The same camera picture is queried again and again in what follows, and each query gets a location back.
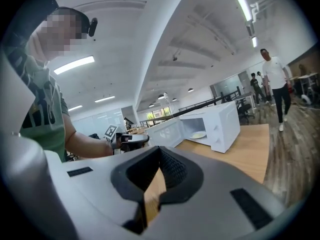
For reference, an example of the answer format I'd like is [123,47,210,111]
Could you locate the person's head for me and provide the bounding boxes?
[26,6,91,62]

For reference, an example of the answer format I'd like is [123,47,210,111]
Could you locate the person's left forearm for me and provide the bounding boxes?
[64,130,114,160]

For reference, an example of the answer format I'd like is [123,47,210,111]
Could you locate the white microwave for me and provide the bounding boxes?
[144,100,241,154]

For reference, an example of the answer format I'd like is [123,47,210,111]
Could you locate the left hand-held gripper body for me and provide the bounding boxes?
[104,125,142,156]

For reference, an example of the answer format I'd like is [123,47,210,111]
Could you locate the white plate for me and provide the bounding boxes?
[189,131,207,140]

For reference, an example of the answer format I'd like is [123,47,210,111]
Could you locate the black head-mounted camera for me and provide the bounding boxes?
[87,17,98,38]

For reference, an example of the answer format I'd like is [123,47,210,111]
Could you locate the black office chair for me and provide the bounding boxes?
[236,100,254,125]

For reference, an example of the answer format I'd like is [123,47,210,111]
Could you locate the white desk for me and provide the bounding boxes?
[297,73,320,102]

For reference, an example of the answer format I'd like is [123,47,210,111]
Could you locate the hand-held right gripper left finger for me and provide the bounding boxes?
[46,145,161,240]

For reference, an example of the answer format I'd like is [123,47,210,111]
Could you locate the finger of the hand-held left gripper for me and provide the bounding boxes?
[131,134,150,144]

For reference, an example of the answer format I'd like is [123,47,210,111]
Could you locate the white hanging ceiling bracket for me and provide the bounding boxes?
[249,1,261,24]

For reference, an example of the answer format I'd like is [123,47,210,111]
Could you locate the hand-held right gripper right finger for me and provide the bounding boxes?
[143,145,285,240]

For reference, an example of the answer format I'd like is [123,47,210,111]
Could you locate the black metal railing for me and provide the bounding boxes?
[139,90,242,129]

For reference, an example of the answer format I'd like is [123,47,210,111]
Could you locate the green printed t-shirt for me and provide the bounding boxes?
[7,51,70,163]

